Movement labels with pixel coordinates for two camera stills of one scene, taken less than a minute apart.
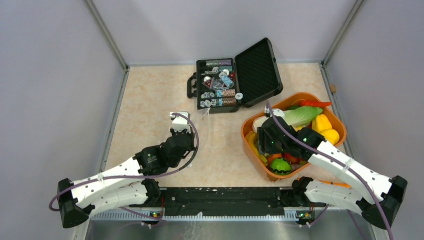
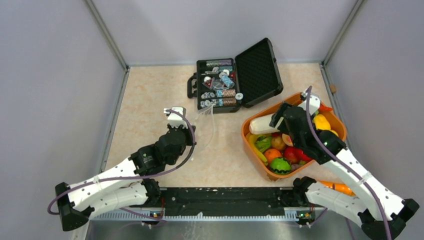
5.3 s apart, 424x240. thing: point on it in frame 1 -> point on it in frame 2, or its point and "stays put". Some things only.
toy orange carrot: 336,183 stays put
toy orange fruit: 273,156 stays put
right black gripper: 264,145 -> 277,116
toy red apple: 293,160 stays put
